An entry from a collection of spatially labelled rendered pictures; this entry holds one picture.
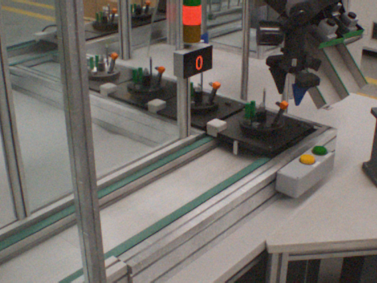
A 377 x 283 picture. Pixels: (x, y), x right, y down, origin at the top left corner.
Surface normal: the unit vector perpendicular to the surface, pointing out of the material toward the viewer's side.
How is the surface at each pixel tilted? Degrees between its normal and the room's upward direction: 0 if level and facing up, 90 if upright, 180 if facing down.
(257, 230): 0
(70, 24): 90
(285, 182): 90
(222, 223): 90
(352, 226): 0
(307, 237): 0
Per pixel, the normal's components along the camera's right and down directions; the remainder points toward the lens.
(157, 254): 0.75, 0.29
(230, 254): 0.00, -0.90
